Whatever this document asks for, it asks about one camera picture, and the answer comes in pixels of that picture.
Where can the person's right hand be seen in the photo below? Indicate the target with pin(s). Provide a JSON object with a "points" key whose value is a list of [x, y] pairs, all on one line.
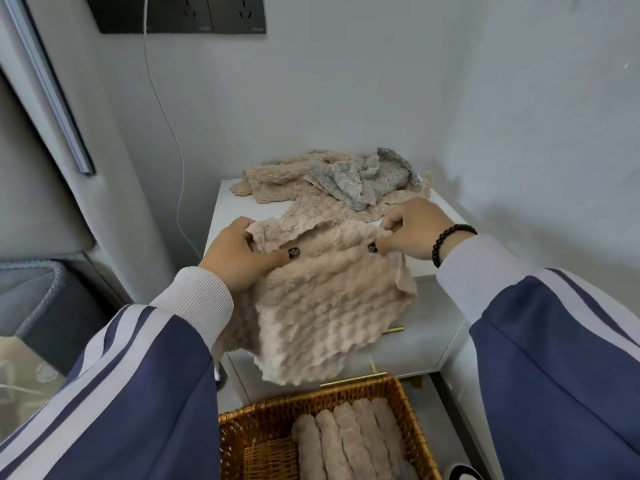
{"points": [[420, 229]]}

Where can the person's left hand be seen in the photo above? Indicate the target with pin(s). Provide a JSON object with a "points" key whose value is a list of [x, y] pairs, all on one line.
{"points": [[235, 259]]}

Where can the single grey towel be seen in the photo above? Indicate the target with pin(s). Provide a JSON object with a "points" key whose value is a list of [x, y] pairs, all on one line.
{"points": [[410, 470], [350, 184]]}

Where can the pile of beige grey towels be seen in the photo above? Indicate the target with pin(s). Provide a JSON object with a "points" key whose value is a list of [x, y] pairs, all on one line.
{"points": [[280, 179]]}

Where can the single beige towel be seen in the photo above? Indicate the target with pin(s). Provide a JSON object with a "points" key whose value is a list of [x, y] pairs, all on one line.
{"points": [[390, 429], [355, 444], [325, 304], [308, 452], [374, 439], [332, 449]]}

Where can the orange wicker basket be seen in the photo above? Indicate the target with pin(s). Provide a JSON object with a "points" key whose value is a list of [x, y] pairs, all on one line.
{"points": [[250, 434]]}

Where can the person's left forearm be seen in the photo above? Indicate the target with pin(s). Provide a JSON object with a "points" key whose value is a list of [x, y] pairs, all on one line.
{"points": [[110, 394]]}

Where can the person's right forearm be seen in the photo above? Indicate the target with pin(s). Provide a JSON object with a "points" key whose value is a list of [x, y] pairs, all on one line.
{"points": [[560, 369]]}

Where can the person's right shoe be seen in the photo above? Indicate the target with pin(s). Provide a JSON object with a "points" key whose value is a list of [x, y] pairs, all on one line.
{"points": [[467, 472]]}

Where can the white nightstand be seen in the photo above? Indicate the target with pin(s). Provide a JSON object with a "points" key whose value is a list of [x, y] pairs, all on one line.
{"points": [[430, 324]]}

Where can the grey padded headboard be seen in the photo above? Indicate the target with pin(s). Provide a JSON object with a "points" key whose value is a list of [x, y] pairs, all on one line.
{"points": [[35, 194]]}

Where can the patterned beige bedspread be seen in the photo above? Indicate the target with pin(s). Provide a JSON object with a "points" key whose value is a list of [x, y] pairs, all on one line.
{"points": [[25, 379]]}

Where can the silver headboard trim strip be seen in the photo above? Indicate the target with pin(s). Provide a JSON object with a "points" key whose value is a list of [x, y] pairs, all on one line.
{"points": [[55, 94]]}

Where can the narrow black wall socket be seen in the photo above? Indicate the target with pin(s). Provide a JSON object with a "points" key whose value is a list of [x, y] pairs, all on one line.
{"points": [[235, 14]]}

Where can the wide black wall socket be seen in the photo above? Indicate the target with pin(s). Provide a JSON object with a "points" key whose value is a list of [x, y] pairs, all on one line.
{"points": [[125, 14]]}

